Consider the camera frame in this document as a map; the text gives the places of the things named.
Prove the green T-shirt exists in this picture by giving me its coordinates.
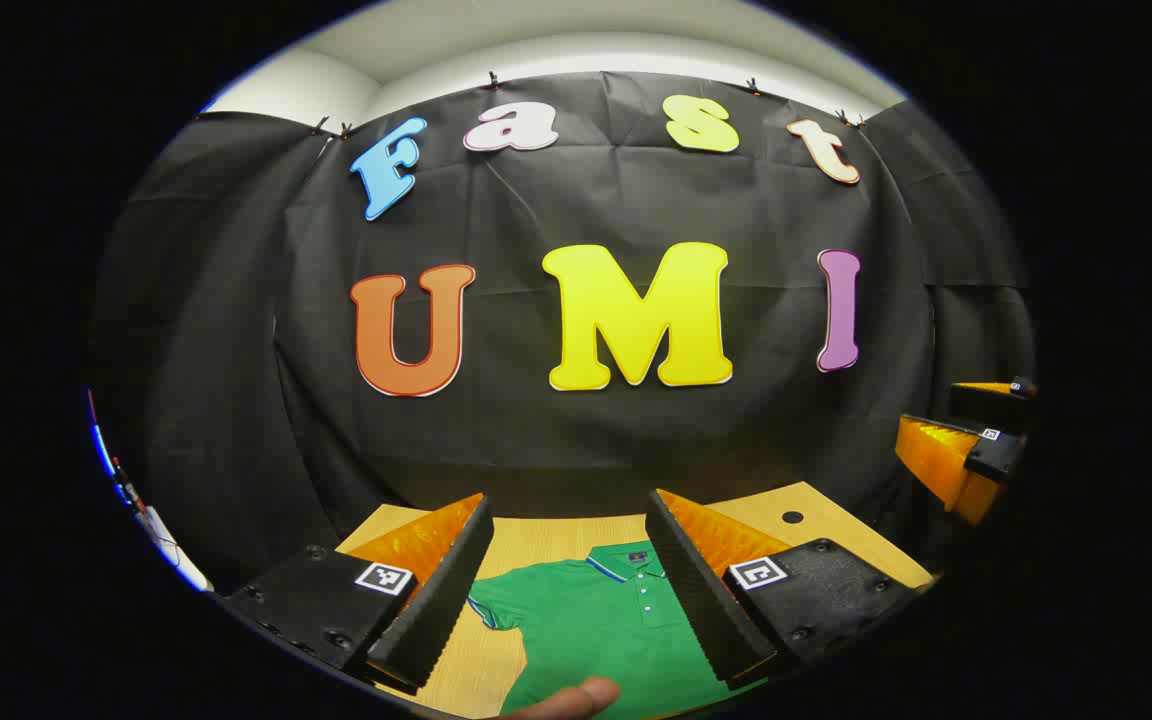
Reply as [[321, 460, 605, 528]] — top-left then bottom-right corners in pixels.
[[466, 540, 769, 720]]

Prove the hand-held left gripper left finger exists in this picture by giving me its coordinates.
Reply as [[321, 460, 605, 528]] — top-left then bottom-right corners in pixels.
[[219, 493, 495, 695]]

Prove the black backdrop cloth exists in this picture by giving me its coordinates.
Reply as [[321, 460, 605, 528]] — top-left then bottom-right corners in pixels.
[[86, 70, 1037, 591]]

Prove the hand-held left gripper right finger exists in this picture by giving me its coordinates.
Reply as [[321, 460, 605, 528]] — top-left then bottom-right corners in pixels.
[[644, 488, 927, 693]]

